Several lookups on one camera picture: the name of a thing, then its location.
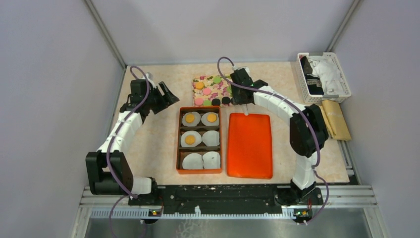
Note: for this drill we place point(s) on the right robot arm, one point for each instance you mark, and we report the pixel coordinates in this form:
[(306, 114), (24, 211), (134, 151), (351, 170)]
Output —
[(307, 129)]

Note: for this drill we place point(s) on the orange box lid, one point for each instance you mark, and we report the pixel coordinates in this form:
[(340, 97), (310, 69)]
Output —
[(249, 146)]

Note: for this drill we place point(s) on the white paper cup middle-right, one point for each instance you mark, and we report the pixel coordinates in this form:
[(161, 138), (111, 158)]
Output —
[(211, 138)]

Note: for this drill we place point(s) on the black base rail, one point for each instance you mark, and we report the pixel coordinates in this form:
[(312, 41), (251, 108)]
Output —
[(228, 199)]

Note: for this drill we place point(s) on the white paper cup top-right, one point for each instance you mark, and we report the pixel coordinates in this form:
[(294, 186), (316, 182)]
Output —
[(206, 123)]

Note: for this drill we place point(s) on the white paper cup middle-left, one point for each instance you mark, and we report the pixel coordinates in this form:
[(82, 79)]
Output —
[(196, 134)]

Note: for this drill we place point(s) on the pink cookie packed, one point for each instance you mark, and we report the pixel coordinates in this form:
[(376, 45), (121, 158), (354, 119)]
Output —
[(206, 91)]

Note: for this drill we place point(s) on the white paper cup top-left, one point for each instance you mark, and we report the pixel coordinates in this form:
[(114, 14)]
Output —
[(195, 123)]

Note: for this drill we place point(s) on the black cookie left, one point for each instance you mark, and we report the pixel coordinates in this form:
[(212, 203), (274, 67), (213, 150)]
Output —
[(216, 102)]

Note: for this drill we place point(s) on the black item in basket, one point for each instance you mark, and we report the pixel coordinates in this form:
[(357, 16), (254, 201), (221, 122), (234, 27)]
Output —
[(313, 82)]

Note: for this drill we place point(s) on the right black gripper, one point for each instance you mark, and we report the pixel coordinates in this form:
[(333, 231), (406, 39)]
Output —
[(237, 101)]

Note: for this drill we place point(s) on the white paper cup bottom-left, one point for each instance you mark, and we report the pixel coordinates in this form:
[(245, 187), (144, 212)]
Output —
[(193, 161)]

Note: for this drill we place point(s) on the black cookie middle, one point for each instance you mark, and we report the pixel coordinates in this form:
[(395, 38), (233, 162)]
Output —
[(226, 100)]

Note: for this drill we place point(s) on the pink cookie bottom left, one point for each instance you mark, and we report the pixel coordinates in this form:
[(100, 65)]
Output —
[(198, 102)]

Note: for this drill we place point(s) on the floral cookie tray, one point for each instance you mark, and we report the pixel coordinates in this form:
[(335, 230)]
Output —
[(217, 90)]

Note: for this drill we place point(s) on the black cookie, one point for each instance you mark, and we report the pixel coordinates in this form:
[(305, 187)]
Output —
[(216, 102), (226, 100)]

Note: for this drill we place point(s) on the white plastic basket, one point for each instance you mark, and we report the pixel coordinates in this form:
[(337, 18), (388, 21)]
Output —
[(309, 98)]

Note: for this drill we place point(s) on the orange cookie box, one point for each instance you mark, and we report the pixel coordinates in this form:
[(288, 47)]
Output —
[(199, 145)]

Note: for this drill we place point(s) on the white paper cup bottom-right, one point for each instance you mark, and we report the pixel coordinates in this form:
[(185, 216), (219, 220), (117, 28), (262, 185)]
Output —
[(211, 160)]

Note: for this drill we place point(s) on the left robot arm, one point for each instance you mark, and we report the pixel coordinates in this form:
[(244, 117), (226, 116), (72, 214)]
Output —
[(107, 168)]

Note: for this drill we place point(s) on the yellow cookie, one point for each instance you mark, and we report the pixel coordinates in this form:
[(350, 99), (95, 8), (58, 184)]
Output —
[(199, 85), (190, 139), (189, 118), (211, 117)]

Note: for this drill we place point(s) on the white cloth in basket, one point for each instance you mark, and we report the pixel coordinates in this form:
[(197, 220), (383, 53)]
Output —
[(329, 74)]

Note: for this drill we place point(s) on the green cookie top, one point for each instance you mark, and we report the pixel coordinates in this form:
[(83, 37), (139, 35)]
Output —
[(216, 79)]

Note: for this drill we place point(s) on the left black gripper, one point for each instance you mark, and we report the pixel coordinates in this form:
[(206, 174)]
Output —
[(166, 99)]

